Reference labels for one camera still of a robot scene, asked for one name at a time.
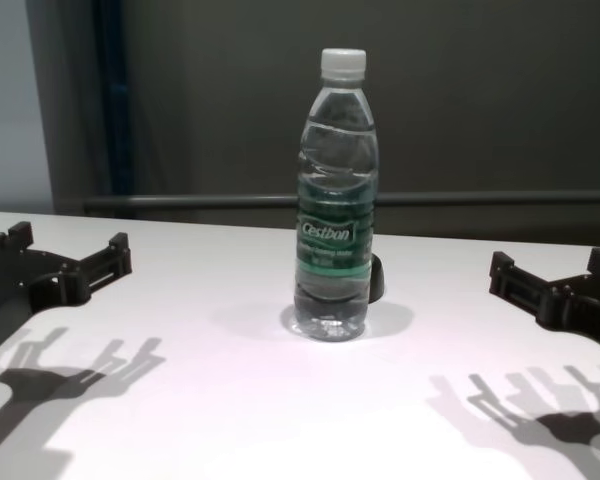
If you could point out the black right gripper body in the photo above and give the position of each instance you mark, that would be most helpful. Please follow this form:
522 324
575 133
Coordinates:
585 305

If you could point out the grey horizontal rail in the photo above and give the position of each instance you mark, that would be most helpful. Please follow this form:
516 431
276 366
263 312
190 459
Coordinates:
205 201

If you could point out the small black round object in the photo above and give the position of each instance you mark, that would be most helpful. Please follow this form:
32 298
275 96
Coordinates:
378 280

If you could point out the clear green-label water bottle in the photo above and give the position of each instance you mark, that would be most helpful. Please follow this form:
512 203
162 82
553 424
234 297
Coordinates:
335 200

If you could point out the dark blue frame post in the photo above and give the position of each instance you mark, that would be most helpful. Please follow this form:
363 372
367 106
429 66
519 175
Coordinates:
114 100

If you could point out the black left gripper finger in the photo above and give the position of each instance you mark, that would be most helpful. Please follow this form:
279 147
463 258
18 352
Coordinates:
22 237
112 265

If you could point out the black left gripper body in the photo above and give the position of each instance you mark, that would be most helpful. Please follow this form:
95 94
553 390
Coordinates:
10 280

